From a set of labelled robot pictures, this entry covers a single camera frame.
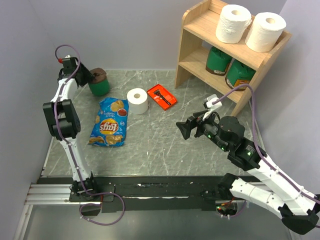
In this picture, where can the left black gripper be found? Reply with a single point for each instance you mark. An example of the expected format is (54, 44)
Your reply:
(88, 75)

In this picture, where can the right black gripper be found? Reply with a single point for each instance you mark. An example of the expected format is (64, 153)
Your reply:
(186, 127)

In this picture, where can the green roll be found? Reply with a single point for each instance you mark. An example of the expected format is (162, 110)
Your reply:
(238, 74)
(217, 62)
(99, 86)

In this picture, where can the white paper roll front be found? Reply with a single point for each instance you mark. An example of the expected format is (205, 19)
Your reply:
(233, 21)

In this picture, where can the white paper roll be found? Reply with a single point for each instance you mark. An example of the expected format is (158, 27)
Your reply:
(137, 101)
(233, 21)
(265, 31)

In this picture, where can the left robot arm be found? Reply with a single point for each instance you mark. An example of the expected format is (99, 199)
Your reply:
(64, 124)

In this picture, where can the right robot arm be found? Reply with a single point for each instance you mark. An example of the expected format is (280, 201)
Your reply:
(296, 207)

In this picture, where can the wooden two-tier shelf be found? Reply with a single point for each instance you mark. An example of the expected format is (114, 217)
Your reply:
(199, 25)

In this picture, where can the orange razor box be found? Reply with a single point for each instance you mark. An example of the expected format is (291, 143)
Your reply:
(169, 96)

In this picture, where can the black razor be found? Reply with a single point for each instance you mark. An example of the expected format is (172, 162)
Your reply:
(158, 93)

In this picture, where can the blue chips bag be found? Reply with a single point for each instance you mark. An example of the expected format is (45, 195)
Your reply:
(110, 126)

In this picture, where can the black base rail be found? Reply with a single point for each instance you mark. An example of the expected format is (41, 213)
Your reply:
(151, 193)

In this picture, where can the aluminium frame rail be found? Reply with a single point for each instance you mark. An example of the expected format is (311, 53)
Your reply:
(48, 194)

